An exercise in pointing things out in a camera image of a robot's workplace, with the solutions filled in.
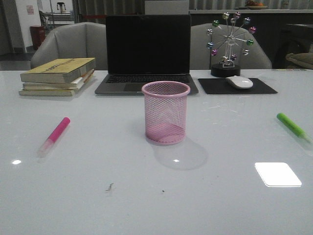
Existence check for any pink highlighter pen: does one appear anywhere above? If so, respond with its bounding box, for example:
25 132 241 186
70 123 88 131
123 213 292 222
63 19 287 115
37 117 70 158

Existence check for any green highlighter pen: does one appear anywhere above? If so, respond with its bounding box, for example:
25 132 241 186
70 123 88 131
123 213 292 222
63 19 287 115
276 113 313 143

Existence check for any pink mesh pen holder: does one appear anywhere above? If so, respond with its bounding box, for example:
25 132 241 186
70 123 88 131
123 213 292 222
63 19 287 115
142 81 190 145

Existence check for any black mouse pad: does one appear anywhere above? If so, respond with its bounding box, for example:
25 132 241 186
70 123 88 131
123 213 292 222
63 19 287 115
198 78 278 94

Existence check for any grey open laptop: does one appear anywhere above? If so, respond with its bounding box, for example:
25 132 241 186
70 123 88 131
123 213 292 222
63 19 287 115
95 15 199 95

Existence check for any middle white book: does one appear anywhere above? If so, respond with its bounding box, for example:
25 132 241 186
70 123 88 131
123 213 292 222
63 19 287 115
22 69 94 90

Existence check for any white computer mouse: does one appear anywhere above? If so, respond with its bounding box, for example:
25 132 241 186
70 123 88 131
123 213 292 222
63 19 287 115
225 75 253 89

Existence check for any right grey armchair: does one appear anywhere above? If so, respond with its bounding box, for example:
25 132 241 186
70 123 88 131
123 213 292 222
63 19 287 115
190 23 272 70

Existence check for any grey armchair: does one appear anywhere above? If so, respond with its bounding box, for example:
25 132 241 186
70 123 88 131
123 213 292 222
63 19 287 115
30 22 108 71
190 23 272 70

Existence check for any ferris wheel desk ornament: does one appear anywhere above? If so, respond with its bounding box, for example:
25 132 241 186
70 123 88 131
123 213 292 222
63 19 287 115
206 11 256 78

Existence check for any left grey armchair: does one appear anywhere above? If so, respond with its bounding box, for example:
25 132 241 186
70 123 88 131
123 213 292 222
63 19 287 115
30 22 108 71

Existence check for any top yellow book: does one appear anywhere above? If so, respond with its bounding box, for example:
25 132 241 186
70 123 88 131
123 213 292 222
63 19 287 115
20 58 96 83

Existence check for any yellow book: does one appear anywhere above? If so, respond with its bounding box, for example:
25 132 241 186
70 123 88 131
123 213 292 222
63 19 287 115
19 88 79 96
20 58 96 83

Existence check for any bottom yellow book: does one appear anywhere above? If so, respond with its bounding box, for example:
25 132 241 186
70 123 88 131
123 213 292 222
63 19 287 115
19 88 79 96

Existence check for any red bin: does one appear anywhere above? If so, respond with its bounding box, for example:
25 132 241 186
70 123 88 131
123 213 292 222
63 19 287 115
30 25 45 50

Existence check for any fruit bowl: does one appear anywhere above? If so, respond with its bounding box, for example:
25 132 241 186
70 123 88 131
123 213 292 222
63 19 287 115
245 0 268 10

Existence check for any beige cushion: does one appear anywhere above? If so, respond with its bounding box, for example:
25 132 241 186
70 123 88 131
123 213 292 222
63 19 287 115
286 52 313 70

